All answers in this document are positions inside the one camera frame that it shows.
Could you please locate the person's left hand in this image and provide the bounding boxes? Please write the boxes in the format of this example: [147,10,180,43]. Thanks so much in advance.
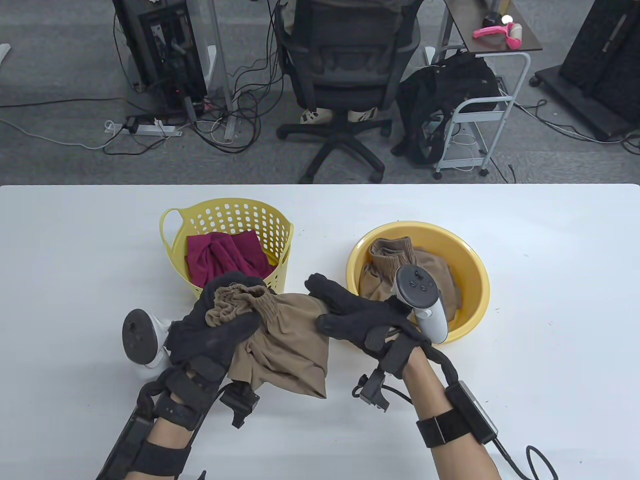
[165,272,268,381]

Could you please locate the person's right hand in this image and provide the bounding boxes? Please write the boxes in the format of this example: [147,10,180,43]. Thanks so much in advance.
[305,273,431,376]

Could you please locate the brown shorts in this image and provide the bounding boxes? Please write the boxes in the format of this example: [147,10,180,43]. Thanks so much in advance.
[206,282,331,400]
[359,237,461,326]

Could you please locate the maroon shorts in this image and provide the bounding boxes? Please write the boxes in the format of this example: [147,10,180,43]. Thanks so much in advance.
[186,231,277,288]

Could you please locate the person's left forearm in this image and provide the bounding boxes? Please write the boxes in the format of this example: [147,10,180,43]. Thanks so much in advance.
[127,390,211,480]

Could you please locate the black left hand controller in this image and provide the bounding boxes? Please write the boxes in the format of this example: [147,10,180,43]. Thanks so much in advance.
[122,309,173,368]

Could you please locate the black hand controller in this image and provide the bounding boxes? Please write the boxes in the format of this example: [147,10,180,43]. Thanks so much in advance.
[122,309,173,368]
[391,266,449,345]

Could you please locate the black right hand controller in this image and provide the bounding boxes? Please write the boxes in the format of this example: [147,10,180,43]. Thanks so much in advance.
[391,266,449,345]

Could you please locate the yellow perforated plastic basket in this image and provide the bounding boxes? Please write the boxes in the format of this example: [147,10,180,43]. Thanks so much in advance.
[160,198,295,301]

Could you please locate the yellow plastic basin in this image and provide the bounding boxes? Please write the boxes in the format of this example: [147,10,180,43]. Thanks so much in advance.
[346,221,491,345]

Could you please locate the black battery pack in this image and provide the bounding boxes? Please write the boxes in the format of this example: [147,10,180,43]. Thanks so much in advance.
[445,381,499,445]

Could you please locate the white power strip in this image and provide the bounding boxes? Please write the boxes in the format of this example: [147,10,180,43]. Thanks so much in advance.
[105,120,183,137]

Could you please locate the white rolling cart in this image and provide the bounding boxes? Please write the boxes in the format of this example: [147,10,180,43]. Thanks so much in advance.
[425,0,543,180]

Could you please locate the black backpack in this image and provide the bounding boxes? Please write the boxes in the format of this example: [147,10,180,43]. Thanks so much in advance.
[391,50,501,166]

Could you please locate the black office chair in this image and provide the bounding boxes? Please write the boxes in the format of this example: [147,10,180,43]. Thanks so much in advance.
[275,0,423,184]

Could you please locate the white desk leg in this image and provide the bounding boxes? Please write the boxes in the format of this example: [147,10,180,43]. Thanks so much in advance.
[207,0,240,143]

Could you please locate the black computer tower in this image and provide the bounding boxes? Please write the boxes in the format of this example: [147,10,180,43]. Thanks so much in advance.
[112,0,208,118]

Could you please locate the black cabinet on casters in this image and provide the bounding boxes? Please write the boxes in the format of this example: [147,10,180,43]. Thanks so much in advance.
[530,0,640,142]

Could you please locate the black left wrist strap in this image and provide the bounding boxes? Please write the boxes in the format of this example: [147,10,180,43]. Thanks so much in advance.
[155,370,221,431]

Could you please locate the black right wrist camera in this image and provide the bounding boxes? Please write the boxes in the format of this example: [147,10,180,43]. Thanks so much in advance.
[352,372,391,412]

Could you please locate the black left forearm strap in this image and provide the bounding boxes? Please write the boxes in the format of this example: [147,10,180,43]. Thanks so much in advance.
[132,440,193,478]

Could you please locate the black forearm strap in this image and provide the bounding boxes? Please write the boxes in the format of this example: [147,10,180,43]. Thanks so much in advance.
[132,440,193,478]
[416,410,473,448]

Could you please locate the black right forearm strap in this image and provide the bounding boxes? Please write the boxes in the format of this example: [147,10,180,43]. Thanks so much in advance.
[416,410,473,448]

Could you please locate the black braided cable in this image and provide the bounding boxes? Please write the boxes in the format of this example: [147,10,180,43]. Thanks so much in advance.
[492,437,558,480]

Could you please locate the pink handled tool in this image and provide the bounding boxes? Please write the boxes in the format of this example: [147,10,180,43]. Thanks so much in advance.
[473,23,522,50]

